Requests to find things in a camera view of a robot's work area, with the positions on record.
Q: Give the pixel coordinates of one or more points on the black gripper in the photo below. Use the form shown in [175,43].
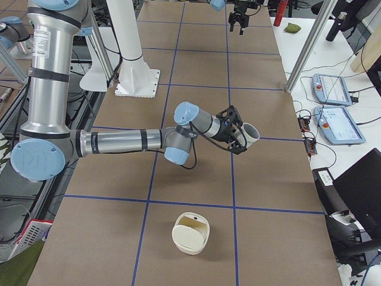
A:
[240,19]
[223,133]

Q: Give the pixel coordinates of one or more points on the white ribbed mug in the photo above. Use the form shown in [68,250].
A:
[247,135]

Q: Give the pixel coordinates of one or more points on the red cylinder bottle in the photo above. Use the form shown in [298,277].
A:
[280,12]

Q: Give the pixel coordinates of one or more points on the green cloth pouch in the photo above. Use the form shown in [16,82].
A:
[292,28]

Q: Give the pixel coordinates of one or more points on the blue teach pendant near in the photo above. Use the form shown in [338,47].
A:
[338,126]

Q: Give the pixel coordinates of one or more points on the blue teach pendant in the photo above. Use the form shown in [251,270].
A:
[338,126]
[329,89]

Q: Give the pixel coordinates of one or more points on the blue teach pendant far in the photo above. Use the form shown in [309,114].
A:
[329,89]

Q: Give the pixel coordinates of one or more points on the black office chair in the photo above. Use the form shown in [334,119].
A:
[351,203]

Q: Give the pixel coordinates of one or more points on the white plastic basket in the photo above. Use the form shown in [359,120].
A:
[34,231]

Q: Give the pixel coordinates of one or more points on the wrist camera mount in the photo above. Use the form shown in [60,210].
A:
[229,115]

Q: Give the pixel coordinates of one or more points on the aluminium frame post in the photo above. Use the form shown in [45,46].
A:
[314,34]

